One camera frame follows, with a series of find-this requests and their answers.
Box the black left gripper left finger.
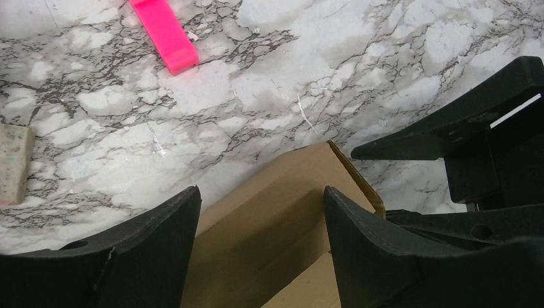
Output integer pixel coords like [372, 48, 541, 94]
[1, 186, 201, 307]

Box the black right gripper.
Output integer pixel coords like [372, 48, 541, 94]
[351, 56, 543, 250]

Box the brown cardboard box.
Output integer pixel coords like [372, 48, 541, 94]
[181, 141, 386, 307]

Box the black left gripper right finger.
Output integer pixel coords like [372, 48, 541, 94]
[324, 187, 543, 307]

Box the pink marker pen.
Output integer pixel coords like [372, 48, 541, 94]
[130, 0, 200, 76]

